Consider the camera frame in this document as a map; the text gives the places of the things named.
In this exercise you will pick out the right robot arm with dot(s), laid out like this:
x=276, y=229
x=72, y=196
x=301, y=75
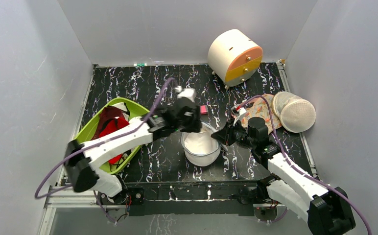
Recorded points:
x=325, y=211

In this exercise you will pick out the green plastic basket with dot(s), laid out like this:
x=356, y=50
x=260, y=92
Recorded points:
x=118, y=160

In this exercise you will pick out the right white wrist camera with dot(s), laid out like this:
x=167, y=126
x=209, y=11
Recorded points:
x=238, y=113

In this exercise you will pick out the floral mesh laundry pouch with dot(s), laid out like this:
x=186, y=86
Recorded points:
x=258, y=108

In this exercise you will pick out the pink eraser block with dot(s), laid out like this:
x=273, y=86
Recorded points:
x=203, y=110

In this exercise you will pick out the beige mesh laundry bag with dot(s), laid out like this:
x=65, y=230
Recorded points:
x=295, y=113

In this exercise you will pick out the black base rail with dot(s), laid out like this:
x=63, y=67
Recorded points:
x=204, y=197

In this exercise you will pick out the round white drawer cabinet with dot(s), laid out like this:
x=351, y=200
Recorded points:
x=234, y=57

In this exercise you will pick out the white bra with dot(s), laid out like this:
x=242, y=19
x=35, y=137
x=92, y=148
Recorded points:
x=201, y=143

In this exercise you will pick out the green white marker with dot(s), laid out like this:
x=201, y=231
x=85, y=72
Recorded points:
x=140, y=64

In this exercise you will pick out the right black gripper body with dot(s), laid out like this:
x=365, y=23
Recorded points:
x=227, y=136

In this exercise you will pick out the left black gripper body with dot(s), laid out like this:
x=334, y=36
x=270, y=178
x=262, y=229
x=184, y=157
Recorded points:
x=192, y=125

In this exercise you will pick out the white mesh laundry bag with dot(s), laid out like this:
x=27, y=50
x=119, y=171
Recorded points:
x=201, y=160

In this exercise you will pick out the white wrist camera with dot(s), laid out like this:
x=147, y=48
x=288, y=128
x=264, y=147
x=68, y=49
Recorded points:
x=238, y=113
x=188, y=93

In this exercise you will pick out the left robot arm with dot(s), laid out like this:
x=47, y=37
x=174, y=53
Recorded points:
x=83, y=165

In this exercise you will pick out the dark red garment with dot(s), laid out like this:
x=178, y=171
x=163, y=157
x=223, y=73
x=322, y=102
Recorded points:
x=111, y=119

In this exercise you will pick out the white garment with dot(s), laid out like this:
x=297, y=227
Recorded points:
x=122, y=107

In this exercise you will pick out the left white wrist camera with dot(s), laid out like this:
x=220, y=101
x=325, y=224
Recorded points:
x=188, y=93

